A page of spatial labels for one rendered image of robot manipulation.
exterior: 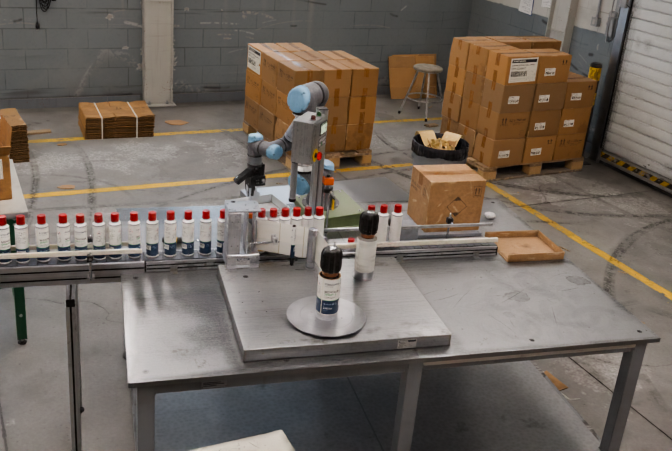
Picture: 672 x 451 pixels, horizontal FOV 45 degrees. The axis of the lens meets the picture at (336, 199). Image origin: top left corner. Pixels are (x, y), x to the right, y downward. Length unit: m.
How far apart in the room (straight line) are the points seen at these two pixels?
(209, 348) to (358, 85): 4.53
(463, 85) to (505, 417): 4.29
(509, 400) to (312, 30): 6.19
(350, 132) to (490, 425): 4.02
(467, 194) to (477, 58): 3.51
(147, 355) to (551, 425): 1.91
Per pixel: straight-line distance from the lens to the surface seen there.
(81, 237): 3.52
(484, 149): 7.44
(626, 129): 8.28
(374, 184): 4.69
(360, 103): 7.29
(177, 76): 9.03
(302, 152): 3.53
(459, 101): 7.72
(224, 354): 3.02
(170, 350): 3.04
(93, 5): 8.69
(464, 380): 4.15
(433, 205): 4.03
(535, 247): 4.16
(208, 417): 3.73
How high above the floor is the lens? 2.47
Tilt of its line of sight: 22 degrees down
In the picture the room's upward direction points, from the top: 5 degrees clockwise
